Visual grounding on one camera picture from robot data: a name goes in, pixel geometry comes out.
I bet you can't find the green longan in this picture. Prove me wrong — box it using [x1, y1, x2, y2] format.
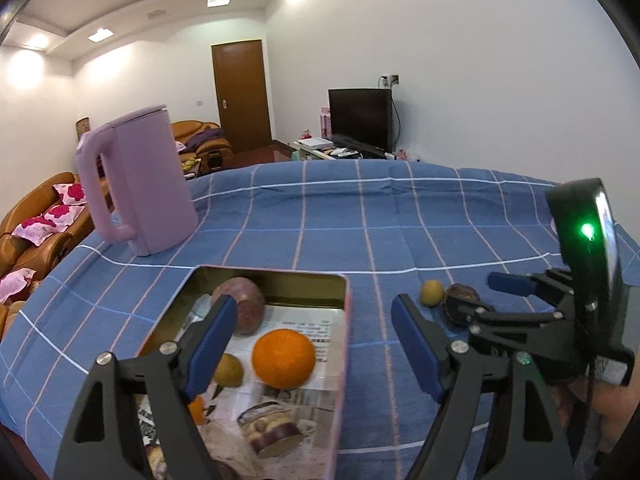
[420, 280, 446, 308]

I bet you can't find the medium orange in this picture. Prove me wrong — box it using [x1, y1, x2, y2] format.
[188, 394, 205, 426]

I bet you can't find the brown longan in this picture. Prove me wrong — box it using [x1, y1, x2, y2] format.
[213, 353, 244, 388]

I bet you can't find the sugarcane piece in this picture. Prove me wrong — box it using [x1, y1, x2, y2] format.
[236, 401, 304, 458]

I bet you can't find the large orange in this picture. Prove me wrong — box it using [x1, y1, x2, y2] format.
[252, 328, 317, 390]

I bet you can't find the purple passion fruit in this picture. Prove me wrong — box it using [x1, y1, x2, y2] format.
[210, 278, 266, 336]

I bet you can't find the operator right hand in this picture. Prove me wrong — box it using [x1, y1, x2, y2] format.
[549, 368, 639, 453]

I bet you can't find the dark water chestnut far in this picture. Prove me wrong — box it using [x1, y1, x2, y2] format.
[442, 283, 480, 326]

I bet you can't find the blue checked tablecloth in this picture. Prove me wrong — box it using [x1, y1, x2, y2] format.
[1, 160, 562, 479]

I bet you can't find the pink metal tin box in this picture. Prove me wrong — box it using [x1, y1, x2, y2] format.
[140, 266, 350, 479]

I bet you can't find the printed paper packet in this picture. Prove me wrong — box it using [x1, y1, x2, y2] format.
[139, 303, 346, 480]

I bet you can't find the long orange leather sofa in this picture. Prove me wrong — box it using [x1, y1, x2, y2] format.
[1, 172, 94, 334]

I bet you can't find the pink floral pillow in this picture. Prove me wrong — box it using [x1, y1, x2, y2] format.
[12, 205, 85, 246]

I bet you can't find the black television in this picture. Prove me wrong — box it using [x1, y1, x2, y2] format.
[328, 88, 394, 153]

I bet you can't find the low tv stand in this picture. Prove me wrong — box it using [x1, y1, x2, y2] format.
[290, 139, 397, 160]

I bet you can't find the white device on tv stand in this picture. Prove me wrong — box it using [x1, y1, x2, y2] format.
[299, 138, 334, 151]

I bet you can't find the pink electric kettle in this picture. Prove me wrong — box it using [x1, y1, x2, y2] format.
[76, 105, 198, 257]

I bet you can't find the pink box beside television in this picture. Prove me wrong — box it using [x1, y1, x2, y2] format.
[320, 106, 331, 139]

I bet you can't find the brown wooden door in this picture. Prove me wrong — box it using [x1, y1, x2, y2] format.
[212, 39, 272, 154]

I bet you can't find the ceiling light panel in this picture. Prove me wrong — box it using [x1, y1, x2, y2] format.
[88, 27, 114, 44]
[206, 0, 231, 9]

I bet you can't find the wall power socket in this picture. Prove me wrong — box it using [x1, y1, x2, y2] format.
[380, 74, 399, 88]

